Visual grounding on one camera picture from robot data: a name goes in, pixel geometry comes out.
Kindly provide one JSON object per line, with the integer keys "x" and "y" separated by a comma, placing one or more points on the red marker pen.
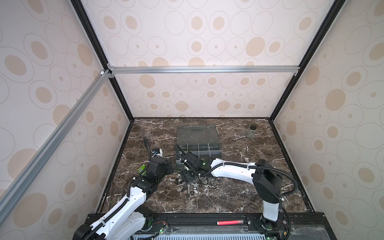
{"x": 233, "y": 222}

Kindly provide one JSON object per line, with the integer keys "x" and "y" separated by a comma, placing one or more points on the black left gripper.
{"x": 168, "y": 166}

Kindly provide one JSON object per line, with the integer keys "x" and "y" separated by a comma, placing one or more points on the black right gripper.
{"x": 184, "y": 175}

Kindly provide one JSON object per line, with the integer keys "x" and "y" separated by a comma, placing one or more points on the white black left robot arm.
{"x": 128, "y": 216}

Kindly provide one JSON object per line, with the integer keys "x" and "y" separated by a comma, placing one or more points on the diagonal aluminium frame bar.
{"x": 33, "y": 168}

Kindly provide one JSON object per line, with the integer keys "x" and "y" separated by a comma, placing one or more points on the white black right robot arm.
{"x": 271, "y": 184}

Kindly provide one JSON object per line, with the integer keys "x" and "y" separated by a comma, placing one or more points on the horizontal aluminium frame bar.
{"x": 205, "y": 70}

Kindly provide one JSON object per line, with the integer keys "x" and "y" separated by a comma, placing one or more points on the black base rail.
{"x": 291, "y": 226}

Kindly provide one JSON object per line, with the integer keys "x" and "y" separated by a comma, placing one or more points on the green packet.
{"x": 142, "y": 168}

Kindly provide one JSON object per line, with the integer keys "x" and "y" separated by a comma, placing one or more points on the clear grey compartment organizer box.
{"x": 202, "y": 141}

